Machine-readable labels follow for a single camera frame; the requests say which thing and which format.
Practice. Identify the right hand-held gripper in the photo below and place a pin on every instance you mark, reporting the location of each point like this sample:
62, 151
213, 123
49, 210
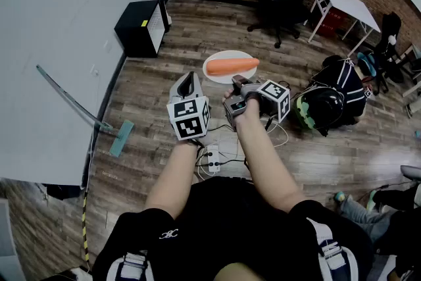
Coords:
274, 95

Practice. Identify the person's black shirt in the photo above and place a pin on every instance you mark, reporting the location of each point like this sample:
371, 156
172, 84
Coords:
230, 223

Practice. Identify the red box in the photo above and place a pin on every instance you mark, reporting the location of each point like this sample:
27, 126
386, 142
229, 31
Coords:
332, 21

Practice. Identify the black white striped backpack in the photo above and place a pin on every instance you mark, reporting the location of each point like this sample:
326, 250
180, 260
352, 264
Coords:
348, 82

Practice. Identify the orange carrot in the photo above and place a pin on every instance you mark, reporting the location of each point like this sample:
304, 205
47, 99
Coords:
230, 66

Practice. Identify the white wall socket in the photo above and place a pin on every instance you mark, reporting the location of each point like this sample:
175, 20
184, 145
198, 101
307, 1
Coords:
95, 70

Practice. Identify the yellow black striped pole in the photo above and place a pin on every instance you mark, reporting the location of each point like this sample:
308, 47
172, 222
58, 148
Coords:
85, 227

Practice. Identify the white power strip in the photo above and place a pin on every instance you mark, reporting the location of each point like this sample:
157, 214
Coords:
213, 158

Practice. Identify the teal flat mop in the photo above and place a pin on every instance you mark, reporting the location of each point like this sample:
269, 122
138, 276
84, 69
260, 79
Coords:
120, 138

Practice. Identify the black and green helmet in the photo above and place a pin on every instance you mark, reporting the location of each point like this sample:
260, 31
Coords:
325, 107

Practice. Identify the person's left forearm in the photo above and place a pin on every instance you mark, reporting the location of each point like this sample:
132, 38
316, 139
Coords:
171, 174

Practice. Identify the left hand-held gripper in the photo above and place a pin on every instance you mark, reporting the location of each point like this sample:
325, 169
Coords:
187, 118

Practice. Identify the white table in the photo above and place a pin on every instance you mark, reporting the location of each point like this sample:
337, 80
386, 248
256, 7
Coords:
348, 5

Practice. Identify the person's right forearm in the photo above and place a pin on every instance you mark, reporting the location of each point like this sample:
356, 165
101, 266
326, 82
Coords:
263, 161

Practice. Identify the person's right hand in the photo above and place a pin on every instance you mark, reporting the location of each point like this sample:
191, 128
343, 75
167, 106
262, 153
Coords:
253, 110

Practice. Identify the black white patterned block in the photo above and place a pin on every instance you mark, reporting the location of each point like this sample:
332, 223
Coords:
369, 92

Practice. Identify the black mini fridge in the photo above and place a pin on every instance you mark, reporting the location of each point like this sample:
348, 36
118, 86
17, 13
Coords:
135, 23

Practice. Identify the teal seat cushion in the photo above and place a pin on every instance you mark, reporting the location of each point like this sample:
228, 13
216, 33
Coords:
366, 62

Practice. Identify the white plate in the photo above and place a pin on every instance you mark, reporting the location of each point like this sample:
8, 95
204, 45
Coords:
217, 78

